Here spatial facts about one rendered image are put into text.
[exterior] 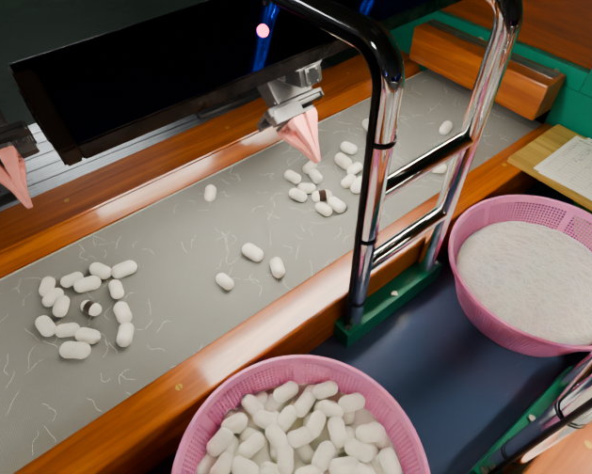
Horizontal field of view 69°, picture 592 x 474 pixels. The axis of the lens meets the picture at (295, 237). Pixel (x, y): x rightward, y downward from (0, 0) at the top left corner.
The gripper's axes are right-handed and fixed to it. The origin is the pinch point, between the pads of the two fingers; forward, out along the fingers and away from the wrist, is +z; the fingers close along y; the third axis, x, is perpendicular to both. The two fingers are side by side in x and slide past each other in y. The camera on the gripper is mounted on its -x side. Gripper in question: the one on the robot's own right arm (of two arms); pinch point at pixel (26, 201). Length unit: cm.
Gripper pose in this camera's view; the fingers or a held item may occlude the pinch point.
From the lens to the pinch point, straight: 69.1
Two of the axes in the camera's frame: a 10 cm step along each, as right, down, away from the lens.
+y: 7.9, -4.8, 3.7
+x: -3.7, 1.1, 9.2
